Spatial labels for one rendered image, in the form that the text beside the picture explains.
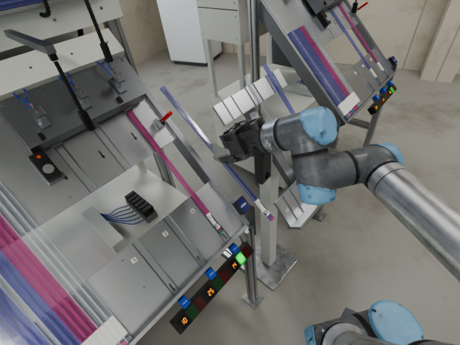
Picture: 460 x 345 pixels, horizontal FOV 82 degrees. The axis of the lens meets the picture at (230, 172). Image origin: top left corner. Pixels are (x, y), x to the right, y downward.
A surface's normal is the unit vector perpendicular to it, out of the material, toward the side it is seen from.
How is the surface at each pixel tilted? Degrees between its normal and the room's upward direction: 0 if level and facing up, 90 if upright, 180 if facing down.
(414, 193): 25
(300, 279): 0
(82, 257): 0
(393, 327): 8
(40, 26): 90
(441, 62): 90
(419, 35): 90
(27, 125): 44
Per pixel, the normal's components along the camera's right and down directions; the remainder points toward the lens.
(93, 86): 0.45, -0.25
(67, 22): 0.74, 0.40
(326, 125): 0.66, -0.09
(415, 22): -0.49, 0.62
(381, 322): 0.04, -0.76
